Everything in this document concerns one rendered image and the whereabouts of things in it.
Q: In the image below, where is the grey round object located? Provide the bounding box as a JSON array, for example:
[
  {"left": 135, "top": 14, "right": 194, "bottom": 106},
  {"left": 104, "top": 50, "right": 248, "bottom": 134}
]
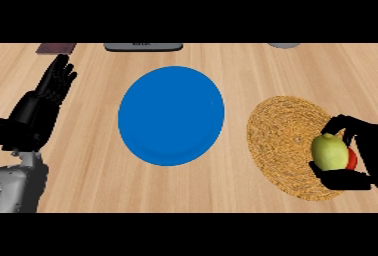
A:
[{"left": 267, "top": 42, "right": 301, "bottom": 50}]

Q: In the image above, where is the dark maroon flat object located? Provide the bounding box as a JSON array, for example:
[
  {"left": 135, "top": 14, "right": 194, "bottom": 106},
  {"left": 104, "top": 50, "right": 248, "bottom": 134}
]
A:
[{"left": 36, "top": 42, "right": 78, "bottom": 55}]

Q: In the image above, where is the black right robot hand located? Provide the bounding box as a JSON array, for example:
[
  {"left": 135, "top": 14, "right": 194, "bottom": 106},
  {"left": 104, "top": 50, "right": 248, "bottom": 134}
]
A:
[{"left": 307, "top": 114, "right": 378, "bottom": 191}]

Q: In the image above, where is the red round object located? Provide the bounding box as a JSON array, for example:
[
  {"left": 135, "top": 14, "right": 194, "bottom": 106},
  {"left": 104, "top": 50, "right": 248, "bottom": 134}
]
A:
[{"left": 344, "top": 147, "right": 359, "bottom": 171}]

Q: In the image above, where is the blue oval plate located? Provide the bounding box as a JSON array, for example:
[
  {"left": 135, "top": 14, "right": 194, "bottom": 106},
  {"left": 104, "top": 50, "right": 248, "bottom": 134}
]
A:
[{"left": 117, "top": 65, "right": 226, "bottom": 167}]

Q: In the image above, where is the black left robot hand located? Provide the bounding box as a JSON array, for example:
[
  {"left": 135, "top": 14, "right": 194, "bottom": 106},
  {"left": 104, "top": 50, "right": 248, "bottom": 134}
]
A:
[{"left": 0, "top": 53, "right": 80, "bottom": 153}]

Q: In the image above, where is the woven straw round placemat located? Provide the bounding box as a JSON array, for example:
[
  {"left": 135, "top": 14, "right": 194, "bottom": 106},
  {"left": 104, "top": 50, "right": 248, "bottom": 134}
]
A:
[{"left": 245, "top": 95, "right": 349, "bottom": 202}]

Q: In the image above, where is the dark grey flat appliance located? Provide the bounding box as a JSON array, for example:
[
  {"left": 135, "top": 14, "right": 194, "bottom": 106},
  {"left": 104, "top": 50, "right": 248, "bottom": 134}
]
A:
[{"left": 104, "top": 42, "right": 185, "bottom": 53}]

